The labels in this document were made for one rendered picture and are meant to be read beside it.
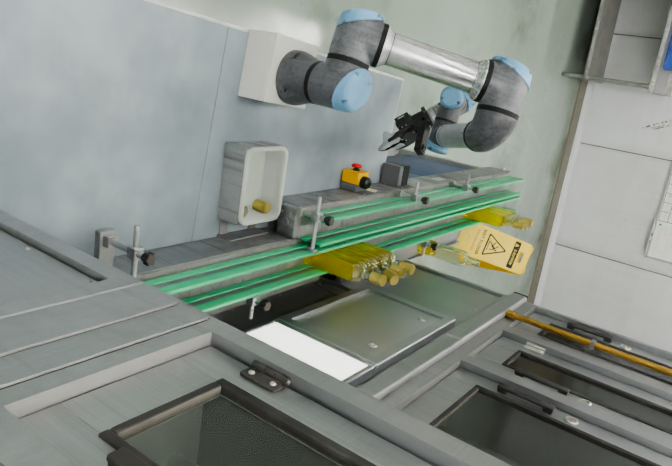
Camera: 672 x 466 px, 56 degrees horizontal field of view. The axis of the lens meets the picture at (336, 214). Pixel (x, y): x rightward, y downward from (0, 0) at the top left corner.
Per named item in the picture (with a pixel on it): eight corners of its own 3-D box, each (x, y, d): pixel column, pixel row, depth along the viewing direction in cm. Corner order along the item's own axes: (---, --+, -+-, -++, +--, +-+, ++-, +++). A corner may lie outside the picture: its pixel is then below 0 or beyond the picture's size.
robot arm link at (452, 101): (455, 120, 203) (459, 126, 214) (466, 87, 203) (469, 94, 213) (432, 114, 205) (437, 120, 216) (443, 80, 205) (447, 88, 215)
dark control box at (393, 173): (378, 181, 251) (397, 186, 247) (382, 162, 249) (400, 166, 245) (389, 180, 258) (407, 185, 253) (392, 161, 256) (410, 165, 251)
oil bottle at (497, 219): (462, 216, 297) (520, 233, 282) (464, 205, 296) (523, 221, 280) (467, 215, 301) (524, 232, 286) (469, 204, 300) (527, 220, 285)
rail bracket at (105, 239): (75, 276, 144) (138, 311, 132) (79, 205, 140) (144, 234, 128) (94, 272, 148) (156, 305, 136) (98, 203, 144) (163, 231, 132)
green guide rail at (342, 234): (300, 239, 195) (321, 247, 191) (301, 236, 195) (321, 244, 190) (506, 191, 336) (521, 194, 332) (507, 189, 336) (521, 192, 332)
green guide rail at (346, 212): (303, 216, 193) (324, 223, 189) (304, 213, 193) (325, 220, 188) (509, 177, 334) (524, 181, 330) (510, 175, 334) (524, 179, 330)
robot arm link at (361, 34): (326, 54, 162) (524, 121, 166) (344, -3, 161) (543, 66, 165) (324, 62, 174) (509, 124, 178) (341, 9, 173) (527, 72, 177)
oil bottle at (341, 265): (302, 263, 200) (358, 285, 188) (304, 246, 198) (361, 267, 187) (313, 259, 204) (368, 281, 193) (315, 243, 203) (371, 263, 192)
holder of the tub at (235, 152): (215, 235, 183) (234, 243, 179) (225, 142, 177) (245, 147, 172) (255, 228, 197) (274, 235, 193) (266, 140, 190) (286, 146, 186)
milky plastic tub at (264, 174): (217, 218, 182) (239, 227, 177) (226, 141, 176) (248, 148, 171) (258, 212, 196) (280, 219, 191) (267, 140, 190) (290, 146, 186)
